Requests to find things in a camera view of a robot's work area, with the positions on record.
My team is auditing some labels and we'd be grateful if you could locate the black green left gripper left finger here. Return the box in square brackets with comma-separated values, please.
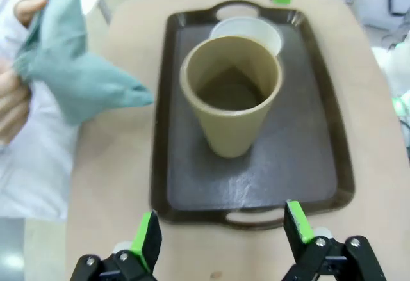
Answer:
[69, 209, 163, 281]

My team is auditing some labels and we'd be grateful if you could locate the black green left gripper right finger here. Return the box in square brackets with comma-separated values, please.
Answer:
[281, 199, 387, 281]

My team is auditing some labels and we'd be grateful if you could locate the white bowl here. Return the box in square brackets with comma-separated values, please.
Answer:
[209, 17, 285, 56]

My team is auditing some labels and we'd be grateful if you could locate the tall brown cup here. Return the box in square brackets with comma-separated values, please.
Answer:
[179, 36, 284, 159]

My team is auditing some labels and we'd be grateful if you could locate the teal cloth mat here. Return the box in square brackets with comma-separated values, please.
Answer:
[12, 0, 154, 127]

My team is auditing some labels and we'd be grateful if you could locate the person's right hand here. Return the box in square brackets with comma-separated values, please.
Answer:
[0, 63, 33, 146]

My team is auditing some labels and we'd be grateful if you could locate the person's left hand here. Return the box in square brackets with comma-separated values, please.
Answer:
[14, 0, 49, 28]

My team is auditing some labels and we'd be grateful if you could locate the person in white jacket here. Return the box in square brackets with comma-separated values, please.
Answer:
[0, 0, 81, 221]

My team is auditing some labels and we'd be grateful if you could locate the dark brown tray with handles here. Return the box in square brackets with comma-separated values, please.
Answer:
[149, 0, 356, 230]

